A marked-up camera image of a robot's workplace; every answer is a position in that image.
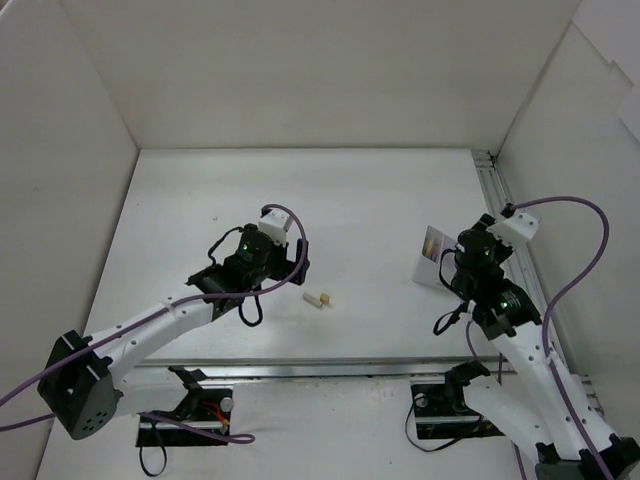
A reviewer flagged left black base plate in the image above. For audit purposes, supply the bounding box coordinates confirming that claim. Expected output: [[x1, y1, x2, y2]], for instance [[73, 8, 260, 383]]
[[135, 386, 234, 448]]

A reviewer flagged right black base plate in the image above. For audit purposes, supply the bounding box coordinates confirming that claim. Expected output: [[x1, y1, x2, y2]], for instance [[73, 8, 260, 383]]
[[409, 383, 503, 442]]

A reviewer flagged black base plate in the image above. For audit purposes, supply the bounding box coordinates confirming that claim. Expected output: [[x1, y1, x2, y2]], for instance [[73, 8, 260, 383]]
[[409, 383, 503, 442], [135, 386, 234, 448]]

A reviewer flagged front aluminium rail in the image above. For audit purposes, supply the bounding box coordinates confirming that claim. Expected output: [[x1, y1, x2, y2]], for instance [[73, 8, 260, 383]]
[[129, 355, 516, 384]]

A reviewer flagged white container box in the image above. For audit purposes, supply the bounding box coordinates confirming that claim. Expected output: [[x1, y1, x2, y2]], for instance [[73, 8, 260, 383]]
[[412, 225, 456, 287]]

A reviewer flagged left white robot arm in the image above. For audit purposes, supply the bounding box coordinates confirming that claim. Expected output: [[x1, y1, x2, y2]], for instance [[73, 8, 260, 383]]
[[37, 224, 309, 440]]

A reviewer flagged beige eraser block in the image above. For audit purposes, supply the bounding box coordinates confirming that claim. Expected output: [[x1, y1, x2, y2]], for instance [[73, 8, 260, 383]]
[[302, 292, 323, 307]]

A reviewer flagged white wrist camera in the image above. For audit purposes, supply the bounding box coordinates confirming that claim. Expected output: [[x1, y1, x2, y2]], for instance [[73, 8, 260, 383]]
[[487, 204, 540, 249], [258, 208, 293, 247]]

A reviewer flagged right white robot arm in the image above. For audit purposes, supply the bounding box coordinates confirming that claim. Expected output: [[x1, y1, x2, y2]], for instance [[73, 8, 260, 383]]
[[442, 211, 639, 479]]

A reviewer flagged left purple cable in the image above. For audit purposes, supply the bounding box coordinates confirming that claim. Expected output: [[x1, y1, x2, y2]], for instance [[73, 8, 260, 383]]
[[0, 202, 307, 445]]

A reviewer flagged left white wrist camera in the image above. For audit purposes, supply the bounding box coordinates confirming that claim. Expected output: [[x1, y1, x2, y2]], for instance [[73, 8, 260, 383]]
[[258, 208, 293, 247]]

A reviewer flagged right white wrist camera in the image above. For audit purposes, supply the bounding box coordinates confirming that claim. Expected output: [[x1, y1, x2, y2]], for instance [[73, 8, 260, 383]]
[[487, 204, 540, 249]]

